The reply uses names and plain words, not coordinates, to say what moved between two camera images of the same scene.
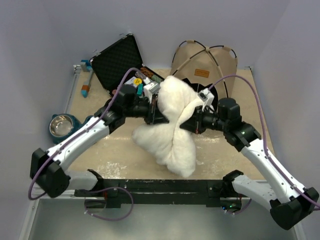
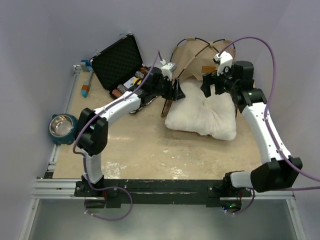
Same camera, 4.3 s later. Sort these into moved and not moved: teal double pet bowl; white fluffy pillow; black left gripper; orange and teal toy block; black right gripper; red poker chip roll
Moved: white fluffy pillow; black right gripper; black left gripper
Not moved: red poker chip roll; orange and teal toy block; teal double pet bowl
